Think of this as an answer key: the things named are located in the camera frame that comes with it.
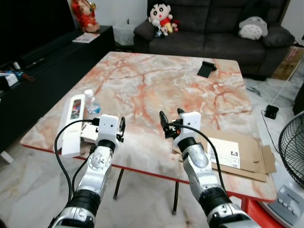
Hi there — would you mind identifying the clear plastic water bottle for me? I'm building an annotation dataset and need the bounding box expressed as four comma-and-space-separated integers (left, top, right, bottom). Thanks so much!
84, 89, 102, 115

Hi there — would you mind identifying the long white carton box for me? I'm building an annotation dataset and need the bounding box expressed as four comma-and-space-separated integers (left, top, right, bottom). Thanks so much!
57, 94, 89, 158

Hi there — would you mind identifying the cardboard with white label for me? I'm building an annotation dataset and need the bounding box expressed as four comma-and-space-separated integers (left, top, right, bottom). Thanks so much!
173, 127, 277, 184

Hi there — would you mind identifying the black phone stand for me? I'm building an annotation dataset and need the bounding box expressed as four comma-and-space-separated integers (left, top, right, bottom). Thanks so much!
197, 61, 218, 78

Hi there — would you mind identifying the black low tv cabinet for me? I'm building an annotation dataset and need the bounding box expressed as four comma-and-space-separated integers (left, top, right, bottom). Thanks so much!
0, 26, 115, 153

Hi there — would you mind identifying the dark grey fabric sofa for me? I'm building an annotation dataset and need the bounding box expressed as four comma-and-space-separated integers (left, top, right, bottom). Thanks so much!
133, 0, 296, 80

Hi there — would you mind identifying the small white side table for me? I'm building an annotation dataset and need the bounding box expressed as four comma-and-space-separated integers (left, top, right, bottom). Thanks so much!
112, 21, 139, 47

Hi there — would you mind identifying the black power adapter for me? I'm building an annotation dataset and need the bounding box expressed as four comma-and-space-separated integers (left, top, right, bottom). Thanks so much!
264, 105, 280, 120

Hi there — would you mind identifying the thin white booklet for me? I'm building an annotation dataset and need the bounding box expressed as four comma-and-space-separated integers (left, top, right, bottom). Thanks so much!
72, 32, 101, 44

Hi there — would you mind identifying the cartoon boy plush doll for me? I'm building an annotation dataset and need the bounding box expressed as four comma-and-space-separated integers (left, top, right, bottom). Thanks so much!
148, 3, 181, 38

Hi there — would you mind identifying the grey round plush toy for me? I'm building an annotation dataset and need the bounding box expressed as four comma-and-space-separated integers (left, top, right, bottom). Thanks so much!
238, 17, 268, 40

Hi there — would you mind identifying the grey standing fan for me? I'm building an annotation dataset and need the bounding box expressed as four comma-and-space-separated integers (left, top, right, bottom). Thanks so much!
263, 111, 304, 228

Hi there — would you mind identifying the red and gold figurine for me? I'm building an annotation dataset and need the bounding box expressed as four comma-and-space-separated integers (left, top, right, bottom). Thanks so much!
71, 0, 101, 33

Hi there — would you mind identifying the brown cardboard box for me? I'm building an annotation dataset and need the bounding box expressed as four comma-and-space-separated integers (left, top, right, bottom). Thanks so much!
270, 46, 304, 81

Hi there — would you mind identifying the small white box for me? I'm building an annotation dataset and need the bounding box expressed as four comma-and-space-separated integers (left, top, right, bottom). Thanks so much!
0, 71, 20, 89

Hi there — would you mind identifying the red plastic stool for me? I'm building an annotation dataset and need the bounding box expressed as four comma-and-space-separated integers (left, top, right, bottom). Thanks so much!
228, 192, 277, 228

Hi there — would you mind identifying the black television screen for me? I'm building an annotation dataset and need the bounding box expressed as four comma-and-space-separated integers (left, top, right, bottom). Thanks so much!
0, 0, 77, 65

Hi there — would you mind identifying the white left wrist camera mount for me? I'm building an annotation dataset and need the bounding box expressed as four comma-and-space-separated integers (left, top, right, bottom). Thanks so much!
97, 114, 120, 143

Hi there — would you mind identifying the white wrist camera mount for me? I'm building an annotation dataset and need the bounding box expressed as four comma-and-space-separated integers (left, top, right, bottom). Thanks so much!
97, 114, 120, 143
175, 112, 201, 144

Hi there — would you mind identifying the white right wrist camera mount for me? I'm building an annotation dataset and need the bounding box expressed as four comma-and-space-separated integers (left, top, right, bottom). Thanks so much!
175, 112, 201, 144

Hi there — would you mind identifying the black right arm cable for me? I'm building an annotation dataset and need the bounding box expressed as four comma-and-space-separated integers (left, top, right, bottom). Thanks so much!
163, 123, 227, 189

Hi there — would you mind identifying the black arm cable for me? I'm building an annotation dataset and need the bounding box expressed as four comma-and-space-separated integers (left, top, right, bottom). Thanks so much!
163, 123, 227, 189
54, 118, 101, 202

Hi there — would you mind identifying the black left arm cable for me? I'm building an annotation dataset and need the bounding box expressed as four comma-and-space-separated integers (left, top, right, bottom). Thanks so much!
54, 118, 101, 202

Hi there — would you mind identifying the thin white floor cable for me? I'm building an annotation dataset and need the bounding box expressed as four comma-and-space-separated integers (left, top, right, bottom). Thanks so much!
271, 80, 291, 108

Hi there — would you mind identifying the red handled tool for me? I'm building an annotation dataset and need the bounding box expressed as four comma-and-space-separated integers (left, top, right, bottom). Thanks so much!
21, 71, 35, 82

